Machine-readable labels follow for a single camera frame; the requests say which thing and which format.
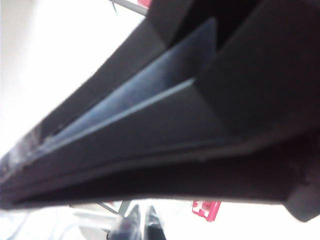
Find clear plastic mug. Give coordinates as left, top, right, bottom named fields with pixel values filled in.
left=0, top=206, right=126, bottom=240

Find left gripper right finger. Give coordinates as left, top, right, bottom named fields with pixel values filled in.
left=144, top=204, right=166, bottom=240

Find pink plastic basket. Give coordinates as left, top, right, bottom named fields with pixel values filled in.
left=191, top=199, right=222, bottom=222

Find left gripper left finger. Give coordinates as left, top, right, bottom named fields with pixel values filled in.
left=109, top=203, right=144, bottom=240

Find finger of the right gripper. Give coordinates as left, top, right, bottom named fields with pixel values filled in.
left=0, top=0, right=320, bottom=223
left=0, top=0, right=198, bottom=173

